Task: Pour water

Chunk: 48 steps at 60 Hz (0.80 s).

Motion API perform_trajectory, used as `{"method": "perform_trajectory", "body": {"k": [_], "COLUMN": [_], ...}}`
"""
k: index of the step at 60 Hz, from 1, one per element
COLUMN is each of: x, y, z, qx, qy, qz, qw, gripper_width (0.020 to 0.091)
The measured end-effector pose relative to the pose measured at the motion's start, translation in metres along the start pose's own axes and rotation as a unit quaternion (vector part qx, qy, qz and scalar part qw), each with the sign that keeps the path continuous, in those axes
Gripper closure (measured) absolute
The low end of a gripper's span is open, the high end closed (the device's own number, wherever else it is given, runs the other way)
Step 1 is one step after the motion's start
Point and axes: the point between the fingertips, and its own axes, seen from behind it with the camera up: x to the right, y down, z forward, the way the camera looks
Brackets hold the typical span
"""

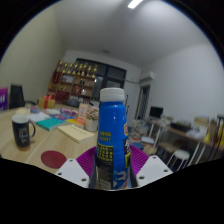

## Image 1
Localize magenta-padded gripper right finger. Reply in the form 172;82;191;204
129;144;174;188

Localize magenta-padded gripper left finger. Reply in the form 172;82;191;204
54;147;98;190

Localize blue drink bottle white cap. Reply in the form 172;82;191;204
94;87;132;191

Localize flat round red coaster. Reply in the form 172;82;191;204
40;150;68;169

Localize white round stool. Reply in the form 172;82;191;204
166;149;191;171

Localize kraft brown book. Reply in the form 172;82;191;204
57;124;97;145

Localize teal book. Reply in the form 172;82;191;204
35;117;66;132

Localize black computer monitor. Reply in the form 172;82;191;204
148;105;165;120

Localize pink flowers in white pot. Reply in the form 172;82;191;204
84;105;100;132

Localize standing pink card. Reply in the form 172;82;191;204
77;102;90;120

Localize black mug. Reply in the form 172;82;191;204
11;114;37;150

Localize white open booklet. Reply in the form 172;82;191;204
27;111;51;123

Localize yellow gift box red ribbon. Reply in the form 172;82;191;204
37;94;57;110

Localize pale yellow box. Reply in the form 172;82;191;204
15;107;31;116

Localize long ceiling light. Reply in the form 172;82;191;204
127;0;144;10

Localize white wall air conditioner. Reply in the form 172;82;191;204
139;70;156;83

